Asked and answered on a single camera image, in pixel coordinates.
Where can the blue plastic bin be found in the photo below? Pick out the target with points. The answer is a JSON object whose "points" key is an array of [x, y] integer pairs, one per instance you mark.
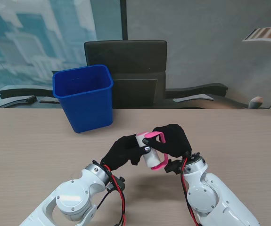
{"points": [[85, 103]]}

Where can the curved wooden shelf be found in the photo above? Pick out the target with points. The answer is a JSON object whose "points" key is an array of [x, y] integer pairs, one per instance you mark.
{"points": [[267, 35]]}

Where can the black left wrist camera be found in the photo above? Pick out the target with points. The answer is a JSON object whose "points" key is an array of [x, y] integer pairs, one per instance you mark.
{"points": [[116, 184]]}

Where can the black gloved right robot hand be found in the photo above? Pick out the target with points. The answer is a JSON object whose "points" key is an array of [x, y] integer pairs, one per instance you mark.
{"points": [[175, 141]]}

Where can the grey paper sheet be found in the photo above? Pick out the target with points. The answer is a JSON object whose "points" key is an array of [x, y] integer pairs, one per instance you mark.
{"points": [[49, 100]]}

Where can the round beige knob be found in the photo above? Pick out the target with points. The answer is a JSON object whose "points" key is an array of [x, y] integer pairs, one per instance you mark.
{"points": [[256, 102]]}

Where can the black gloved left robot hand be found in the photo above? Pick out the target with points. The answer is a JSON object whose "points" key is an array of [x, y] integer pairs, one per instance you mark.
{"points": [[121, 153]]}

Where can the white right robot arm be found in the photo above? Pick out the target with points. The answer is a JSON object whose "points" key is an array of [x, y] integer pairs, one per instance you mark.
{"points": [[208, 195]]}

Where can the black office chair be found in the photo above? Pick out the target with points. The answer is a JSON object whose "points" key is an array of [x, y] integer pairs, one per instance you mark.
{"points": [[125, 56]]}

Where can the small black box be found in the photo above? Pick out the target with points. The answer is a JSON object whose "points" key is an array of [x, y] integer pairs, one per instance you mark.
{"points": [[30, 99]]}

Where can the dark curved low platform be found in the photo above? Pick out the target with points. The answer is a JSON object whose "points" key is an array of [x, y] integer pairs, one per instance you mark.
{"points": [[19, 93], [196, 88]]}

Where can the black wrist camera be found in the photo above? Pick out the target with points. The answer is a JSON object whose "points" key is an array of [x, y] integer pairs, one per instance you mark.
{"points": [[116, 184], [173, 167]]}

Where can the black window post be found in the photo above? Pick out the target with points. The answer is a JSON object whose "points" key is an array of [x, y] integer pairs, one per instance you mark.
{"points": [[124, 18]]}

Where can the new white lint refill roll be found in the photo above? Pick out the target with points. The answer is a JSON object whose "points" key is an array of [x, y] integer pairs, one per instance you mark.
{"points": [[152, 159]]}

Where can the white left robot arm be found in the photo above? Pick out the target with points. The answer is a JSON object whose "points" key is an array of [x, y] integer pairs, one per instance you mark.
{"points": [[74, 200]]}

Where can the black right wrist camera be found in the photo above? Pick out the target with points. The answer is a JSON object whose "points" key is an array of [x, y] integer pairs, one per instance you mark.
{"points": [[173, 167]]}

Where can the white paper sheet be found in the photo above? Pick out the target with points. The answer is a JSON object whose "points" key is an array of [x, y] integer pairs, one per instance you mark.
{"points": [[194, 97]]}

